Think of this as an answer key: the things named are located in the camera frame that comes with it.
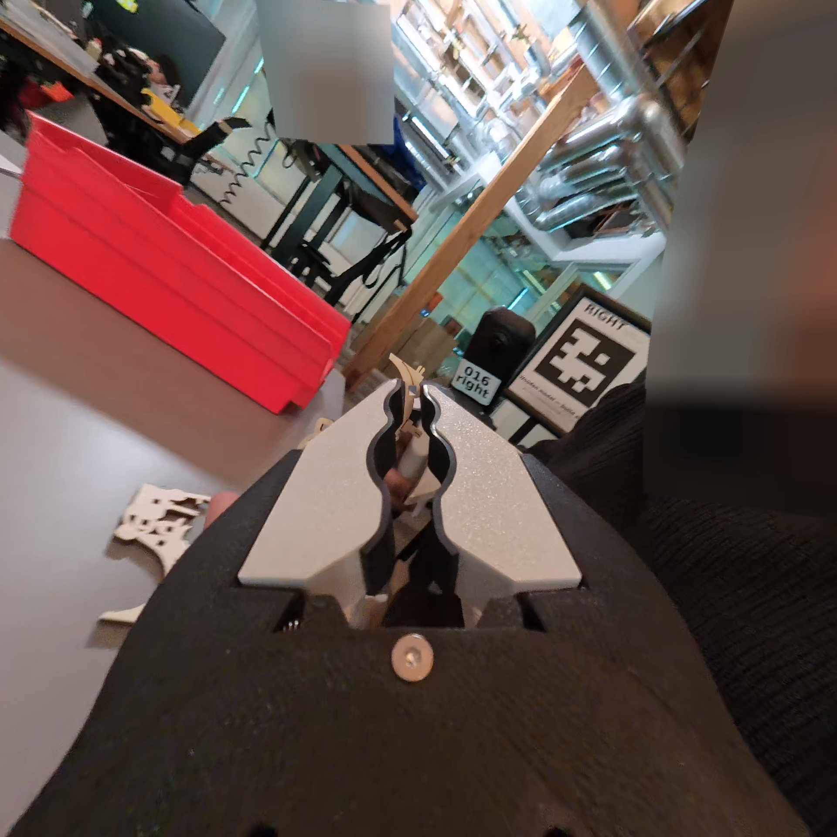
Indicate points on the grey desk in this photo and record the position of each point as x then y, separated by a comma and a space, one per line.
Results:
98, 405

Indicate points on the person's black sweater torso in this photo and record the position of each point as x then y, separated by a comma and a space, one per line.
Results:
752, 621

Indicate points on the wooden support post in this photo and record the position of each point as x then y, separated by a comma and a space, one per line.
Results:
471, 222

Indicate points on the wooden elephant puzzle model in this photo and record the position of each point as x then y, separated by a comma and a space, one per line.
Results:
171, 556

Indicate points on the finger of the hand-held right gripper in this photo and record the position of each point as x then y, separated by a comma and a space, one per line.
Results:
412, 464

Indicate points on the small curved wooden puzzle piece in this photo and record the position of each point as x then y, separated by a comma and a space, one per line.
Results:
407, 376

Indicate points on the cluster of silver duct pipes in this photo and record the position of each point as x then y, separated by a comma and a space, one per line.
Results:
588, 203

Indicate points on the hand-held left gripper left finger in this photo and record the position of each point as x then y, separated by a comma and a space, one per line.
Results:
314, 523

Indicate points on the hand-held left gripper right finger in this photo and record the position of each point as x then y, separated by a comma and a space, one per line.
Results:
510, 523

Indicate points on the framed marker poster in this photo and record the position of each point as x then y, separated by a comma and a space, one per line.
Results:
588, 366

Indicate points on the black-legged wooden worktable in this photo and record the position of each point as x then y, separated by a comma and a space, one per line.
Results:
386, 189

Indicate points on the long wooden workbench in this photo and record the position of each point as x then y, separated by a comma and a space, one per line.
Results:
59, 39

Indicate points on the dark monitor screen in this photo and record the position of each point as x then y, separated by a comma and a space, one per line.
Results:
170, 39

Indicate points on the red plastic bin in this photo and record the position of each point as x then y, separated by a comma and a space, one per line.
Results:
163, 274

